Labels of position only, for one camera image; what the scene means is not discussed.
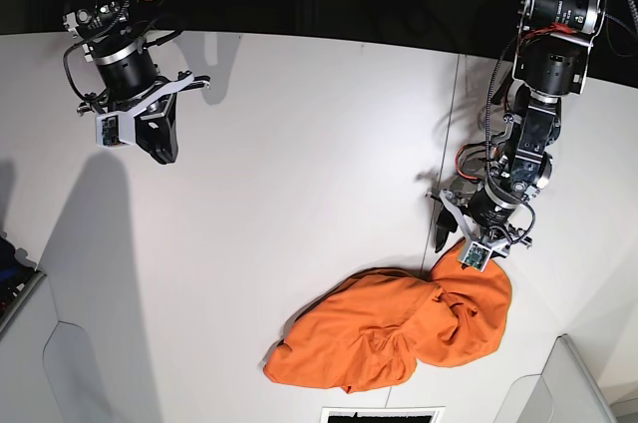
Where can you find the black white marker sheet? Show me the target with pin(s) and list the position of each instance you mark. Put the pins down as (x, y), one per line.
(382, 415)

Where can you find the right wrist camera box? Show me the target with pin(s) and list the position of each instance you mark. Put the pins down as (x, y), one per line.
(115, 129)

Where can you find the grey panel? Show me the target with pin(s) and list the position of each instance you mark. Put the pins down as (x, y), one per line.
(75, 354)
(564, 391)

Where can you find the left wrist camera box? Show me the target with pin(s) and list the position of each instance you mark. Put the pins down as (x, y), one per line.
(475, 255)

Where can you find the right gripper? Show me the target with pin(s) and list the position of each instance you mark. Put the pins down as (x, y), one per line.
(134, 84)

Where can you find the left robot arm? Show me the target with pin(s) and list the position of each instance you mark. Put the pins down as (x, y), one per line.
(551, 52)

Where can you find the grey left side panel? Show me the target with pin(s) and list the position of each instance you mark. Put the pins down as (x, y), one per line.
(75, 354)

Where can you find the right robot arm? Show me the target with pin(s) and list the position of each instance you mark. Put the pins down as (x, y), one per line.
(92, 21)

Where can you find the orange t-shirt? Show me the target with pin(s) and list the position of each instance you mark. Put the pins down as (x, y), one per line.
(373, 329)

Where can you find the dark clutter with blue item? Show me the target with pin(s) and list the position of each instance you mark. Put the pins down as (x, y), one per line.
(15, 277)

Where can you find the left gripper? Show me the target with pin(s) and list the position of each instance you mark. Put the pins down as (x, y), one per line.
(483, 215)

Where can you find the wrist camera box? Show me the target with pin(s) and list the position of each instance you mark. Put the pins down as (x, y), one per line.
(115, 129)
(475, 255)

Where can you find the grey right side panel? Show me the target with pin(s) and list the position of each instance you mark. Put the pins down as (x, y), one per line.
(564, 391)

